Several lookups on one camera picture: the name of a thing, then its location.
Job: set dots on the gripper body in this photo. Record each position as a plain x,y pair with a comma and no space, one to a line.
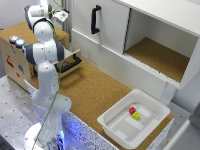
61,15

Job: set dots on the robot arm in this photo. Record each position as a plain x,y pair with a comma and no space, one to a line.
47,83

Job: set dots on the wooden drawer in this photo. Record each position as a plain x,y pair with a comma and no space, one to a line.
75,55

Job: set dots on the white sliding door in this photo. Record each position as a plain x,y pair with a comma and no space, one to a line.
111,23

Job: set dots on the pink block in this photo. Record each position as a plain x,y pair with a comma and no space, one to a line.
132,109

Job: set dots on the yellow block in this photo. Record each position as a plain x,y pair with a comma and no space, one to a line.
136,115

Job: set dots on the white plastic box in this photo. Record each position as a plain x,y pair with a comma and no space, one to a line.
123,128

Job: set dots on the white cabinet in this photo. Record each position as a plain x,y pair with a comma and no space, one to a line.
156,20

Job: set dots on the blue button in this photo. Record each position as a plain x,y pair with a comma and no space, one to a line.
20,42

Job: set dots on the green button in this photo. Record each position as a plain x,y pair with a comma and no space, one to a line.
23,47

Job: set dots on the red button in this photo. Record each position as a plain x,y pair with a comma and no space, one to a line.
13,38

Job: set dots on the wooden drawer box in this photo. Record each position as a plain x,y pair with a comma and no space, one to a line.
11,66

